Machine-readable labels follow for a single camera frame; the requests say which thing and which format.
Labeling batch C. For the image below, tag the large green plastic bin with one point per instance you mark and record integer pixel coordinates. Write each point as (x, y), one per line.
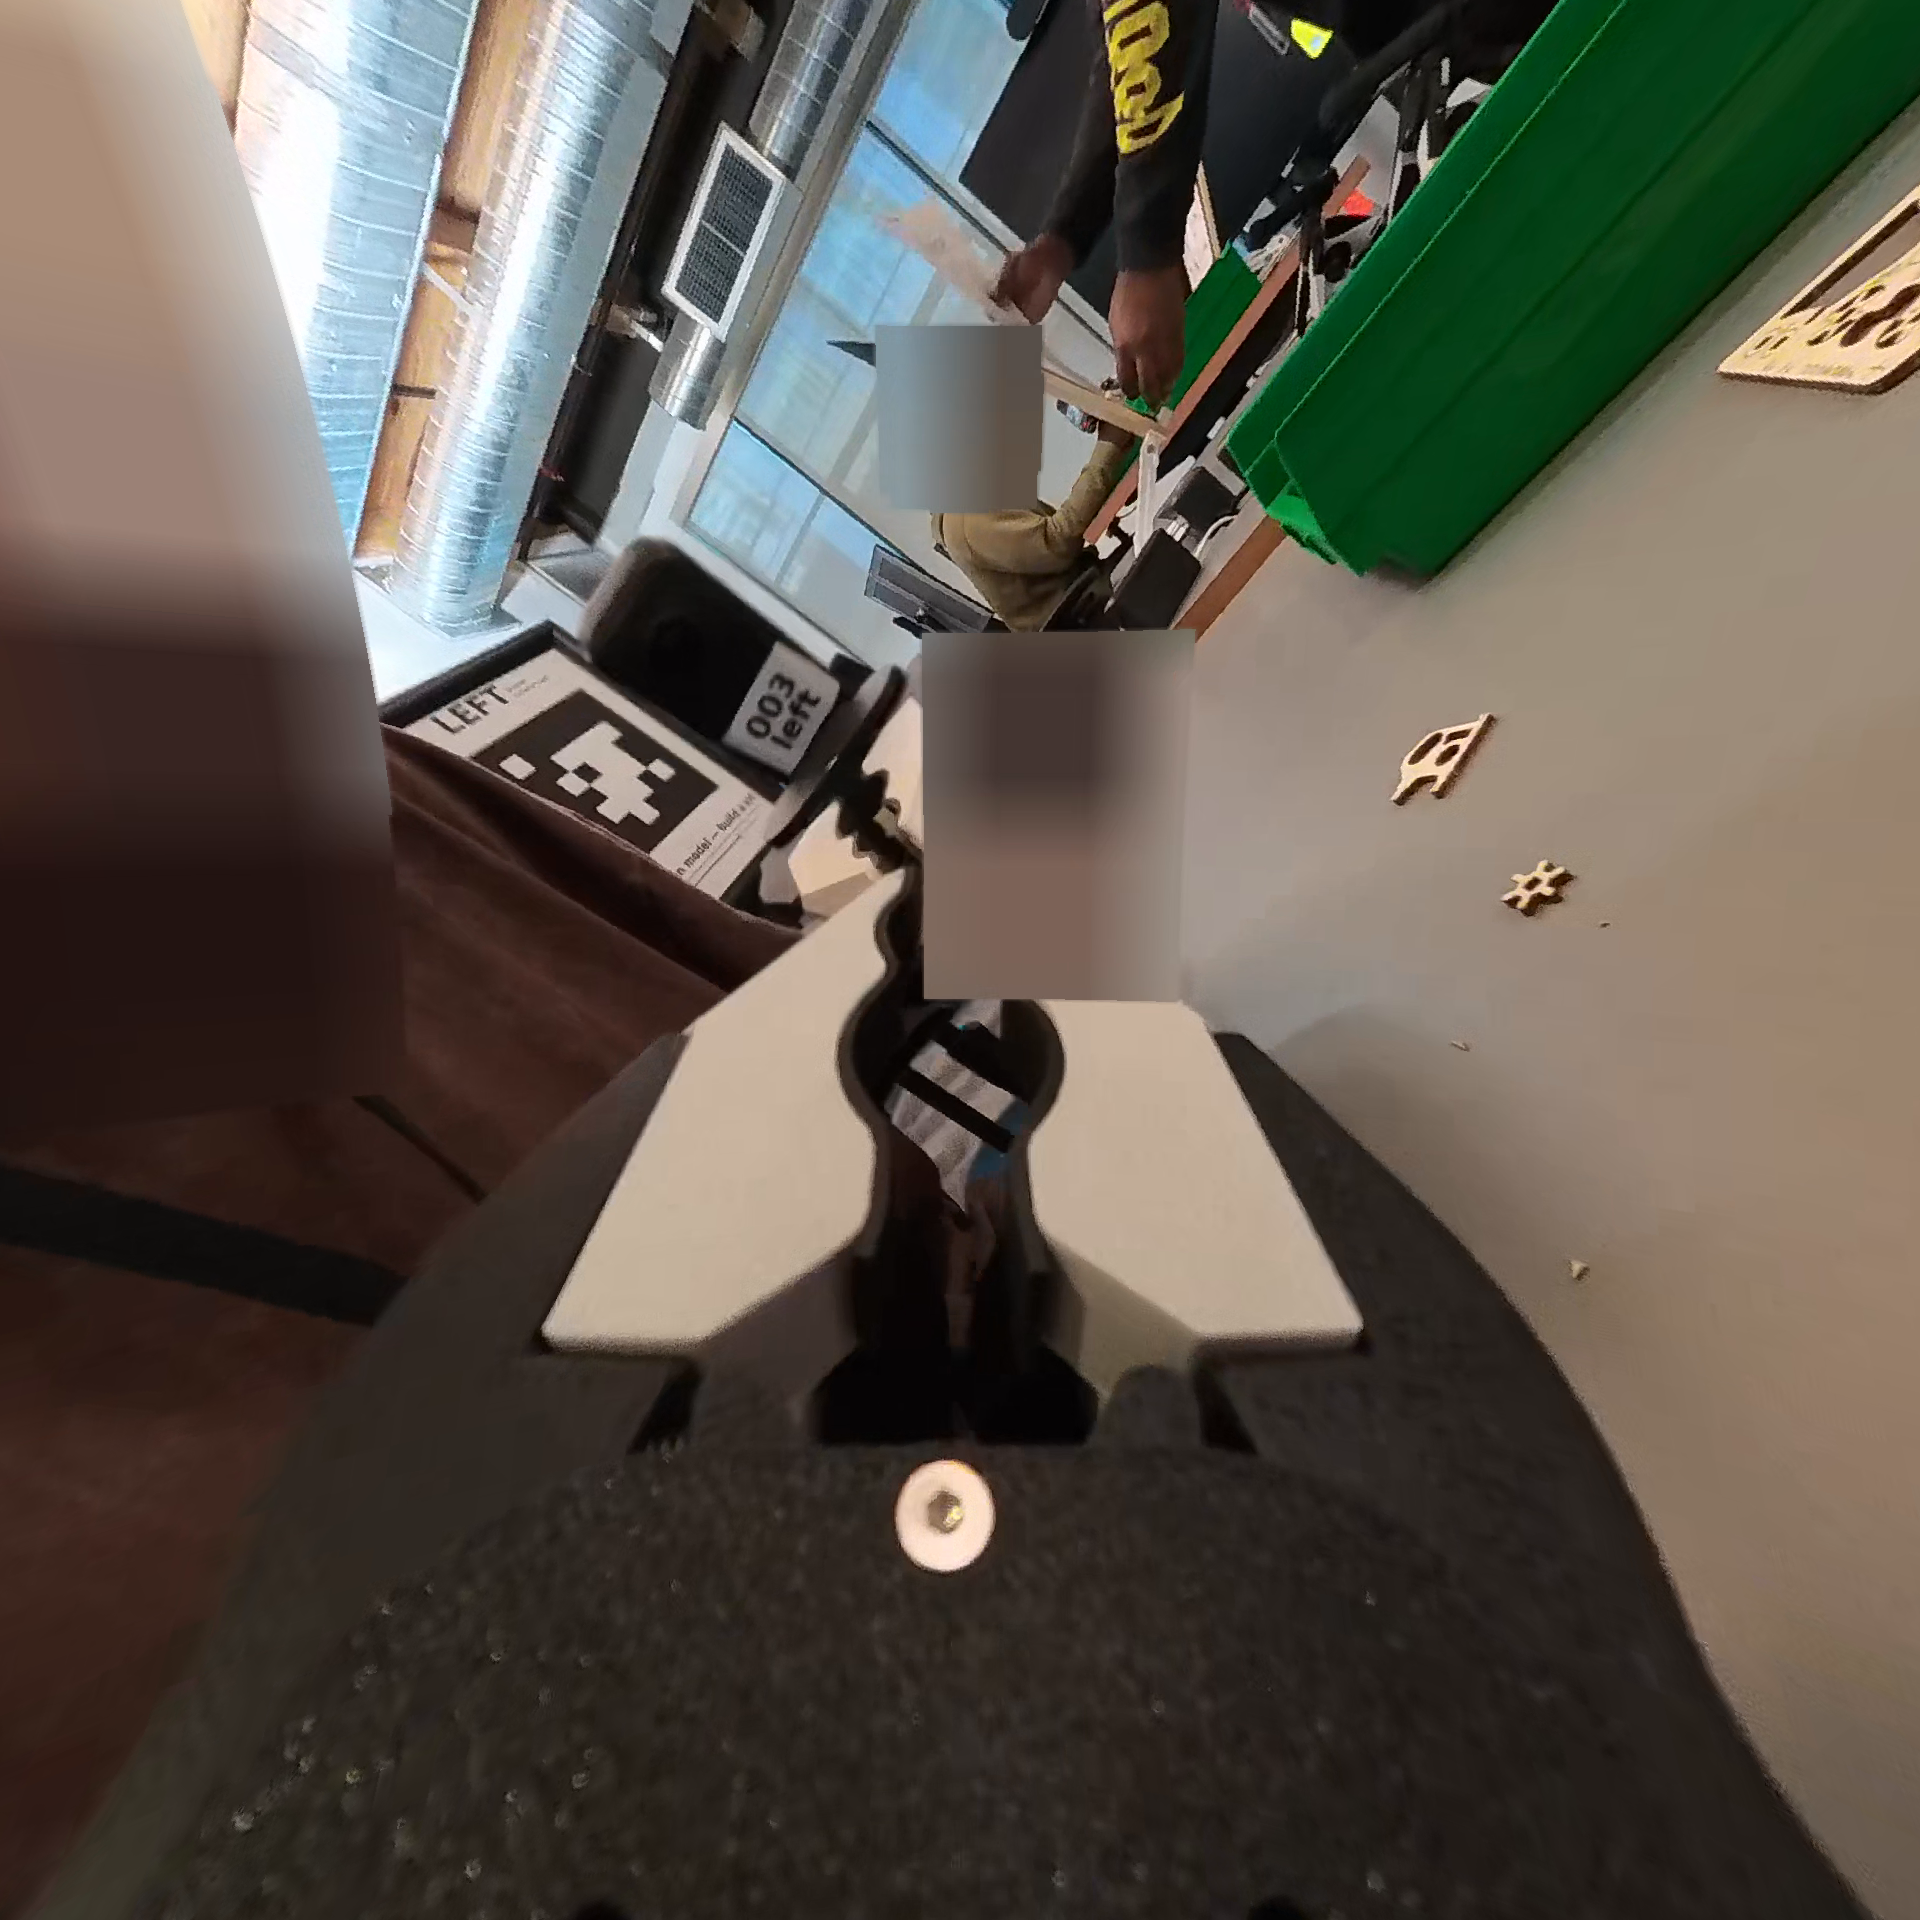
(1471, 301)

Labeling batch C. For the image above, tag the wooden board with printed tag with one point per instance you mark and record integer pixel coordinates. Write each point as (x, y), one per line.
(1799, 354)

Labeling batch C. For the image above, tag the white vent grille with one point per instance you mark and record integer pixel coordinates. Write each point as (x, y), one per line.
(727, 226)

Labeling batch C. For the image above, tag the car-shaped wooden cutout piece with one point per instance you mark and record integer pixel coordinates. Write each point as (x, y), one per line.
(1478, 728)

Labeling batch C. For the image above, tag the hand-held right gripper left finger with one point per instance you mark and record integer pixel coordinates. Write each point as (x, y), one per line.
(704, 1171)

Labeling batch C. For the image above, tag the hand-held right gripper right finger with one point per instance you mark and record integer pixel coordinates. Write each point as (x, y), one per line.
(1184, 1184)

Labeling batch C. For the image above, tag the person's left forearm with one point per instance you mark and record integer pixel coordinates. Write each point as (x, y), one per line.
(571, 932)

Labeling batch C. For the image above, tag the small wooden hash-shaped piece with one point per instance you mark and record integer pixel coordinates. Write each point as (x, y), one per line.
(1542, 888)

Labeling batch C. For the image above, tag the small green plastic bin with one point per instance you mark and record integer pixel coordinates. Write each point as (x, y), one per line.
(1219, 307)

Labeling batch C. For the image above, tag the wooden plank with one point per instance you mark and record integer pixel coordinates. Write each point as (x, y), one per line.
(1103, 399)

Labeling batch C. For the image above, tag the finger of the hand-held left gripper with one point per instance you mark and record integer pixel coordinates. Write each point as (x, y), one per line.
(832, 862)
(901, 758)

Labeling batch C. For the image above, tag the narrow silver air duct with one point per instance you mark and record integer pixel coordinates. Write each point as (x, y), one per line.
(819, 91)

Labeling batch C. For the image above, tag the large silver air duct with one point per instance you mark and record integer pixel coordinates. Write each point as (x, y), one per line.
(451, 301)

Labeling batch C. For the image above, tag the black white striped object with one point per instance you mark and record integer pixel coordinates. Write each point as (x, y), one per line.
(939, 1074)

